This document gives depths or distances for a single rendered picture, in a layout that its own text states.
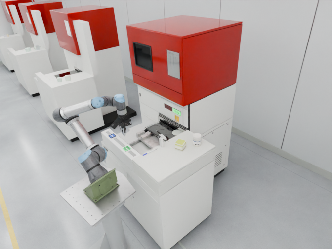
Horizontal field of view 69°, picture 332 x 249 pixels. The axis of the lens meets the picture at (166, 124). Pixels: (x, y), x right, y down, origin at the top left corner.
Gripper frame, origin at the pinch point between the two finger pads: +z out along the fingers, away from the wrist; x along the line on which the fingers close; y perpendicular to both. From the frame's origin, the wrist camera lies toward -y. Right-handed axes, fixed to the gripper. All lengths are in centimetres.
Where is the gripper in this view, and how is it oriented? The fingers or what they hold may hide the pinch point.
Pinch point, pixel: (123, 135)
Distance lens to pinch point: 201.4
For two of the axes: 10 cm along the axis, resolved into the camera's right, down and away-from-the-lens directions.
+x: -6.3, -3.8, 6.7
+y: 7.7, -3.7, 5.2
